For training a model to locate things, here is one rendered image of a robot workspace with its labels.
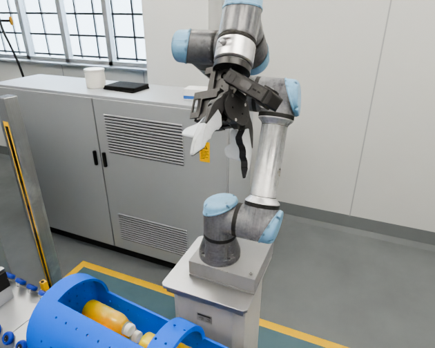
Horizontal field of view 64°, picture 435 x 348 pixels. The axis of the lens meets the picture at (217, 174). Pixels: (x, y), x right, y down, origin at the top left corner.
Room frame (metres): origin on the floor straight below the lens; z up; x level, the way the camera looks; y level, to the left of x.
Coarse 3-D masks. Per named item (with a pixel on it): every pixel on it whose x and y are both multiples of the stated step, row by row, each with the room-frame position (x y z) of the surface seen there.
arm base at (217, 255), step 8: (208, 240) 0.98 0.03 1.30; (216, 240) 0.97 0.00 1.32; (224, 240) 0.97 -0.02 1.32; (232, 240) 0.99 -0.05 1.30; (200, 248) 1.01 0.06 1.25; (208, 248) 0.98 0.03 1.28; (216, 248) 0.97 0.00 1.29; (224, 248) 0.97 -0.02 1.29; (232, 248) 0.98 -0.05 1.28; (200, 256) 0.99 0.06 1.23; (208, 256) 0.97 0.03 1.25; (216, 256) 0.96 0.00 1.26; (224, 256) 0.96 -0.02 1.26; (232, 256) 0.97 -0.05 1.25; (208, 264) 0.96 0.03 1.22; (216, 264) 0.95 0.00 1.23; (224, 264) 0.95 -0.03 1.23
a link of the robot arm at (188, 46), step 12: (180, 36) 0.84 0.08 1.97; (192, 36) 0.83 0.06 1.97; (204, 36) 0.82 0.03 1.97; (180, 48) 0.83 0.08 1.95; (192, 48) 0.82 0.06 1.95; (204, 48) 0.81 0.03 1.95; (180, 60) 0.85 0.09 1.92; (192, 60) 0.83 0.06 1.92; (204, 60) 0.82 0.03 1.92; (204, 72) 0.90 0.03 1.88
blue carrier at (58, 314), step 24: (72, 288) 0.84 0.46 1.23; (96, 288) 0.97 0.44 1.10; (48, 312) 0.76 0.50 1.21; (72, 312) 0.75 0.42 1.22; (144, 312) 0.87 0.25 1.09; (48, 336) 0.71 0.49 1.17; (72, 336) 0.69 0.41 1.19; (96, 336) 0.67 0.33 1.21; (120, 336) 0.66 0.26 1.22; (168, 336) 0.65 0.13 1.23; (192, 336) 0.78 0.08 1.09
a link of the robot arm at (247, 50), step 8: (224, 40) 0.67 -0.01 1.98; (232, 40) 0.67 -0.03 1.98; (240, 40) 0.67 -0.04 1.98; (248, 40) 0.68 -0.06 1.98; (216, 48) 0.69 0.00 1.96; (224, 48) 0.66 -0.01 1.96; (232, 48) 0.66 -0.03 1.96; (240, 48) 0.66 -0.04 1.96; (248, 48) 0.67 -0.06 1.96; (216, 56) 0.67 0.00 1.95; (224, 56) 0.66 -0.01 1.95; (232, 56) 0.66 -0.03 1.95; (240, 56) 0.66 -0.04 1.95; (248, 56) 0.66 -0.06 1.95
